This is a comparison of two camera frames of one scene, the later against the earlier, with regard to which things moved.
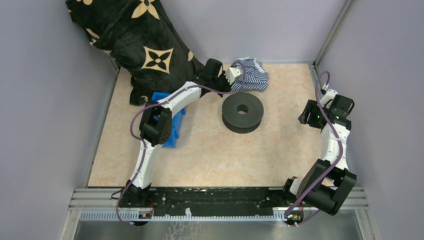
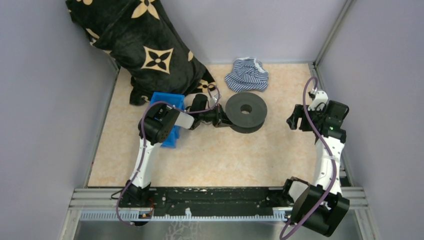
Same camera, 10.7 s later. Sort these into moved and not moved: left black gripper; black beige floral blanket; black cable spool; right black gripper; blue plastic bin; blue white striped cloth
Moved: right black gripper; left black gripper
Not moved: blue plastic bin; black cable spool; black beige floral blanket; blue white striped cloth
